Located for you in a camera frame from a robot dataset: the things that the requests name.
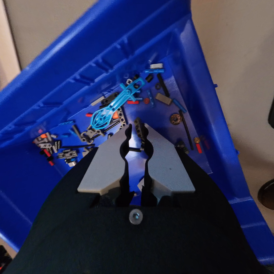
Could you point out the dark grey hinge bracket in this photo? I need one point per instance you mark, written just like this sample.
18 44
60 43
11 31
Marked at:
91 134

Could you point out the dark grey holed beam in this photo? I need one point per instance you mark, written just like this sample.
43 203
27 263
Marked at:
139 128

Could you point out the blue plastic bin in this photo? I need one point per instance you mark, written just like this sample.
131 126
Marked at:
32 182

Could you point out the teal toy rotor blade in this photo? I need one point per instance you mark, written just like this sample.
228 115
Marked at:
115 103

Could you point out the heap of small toy parts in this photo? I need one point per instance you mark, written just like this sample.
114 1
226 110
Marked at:
68 154

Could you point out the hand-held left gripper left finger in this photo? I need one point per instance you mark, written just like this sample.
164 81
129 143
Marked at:
102 171

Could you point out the black round object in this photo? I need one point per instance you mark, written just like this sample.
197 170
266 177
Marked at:
267 194

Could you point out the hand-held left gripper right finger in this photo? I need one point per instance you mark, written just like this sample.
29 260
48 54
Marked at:
169 171

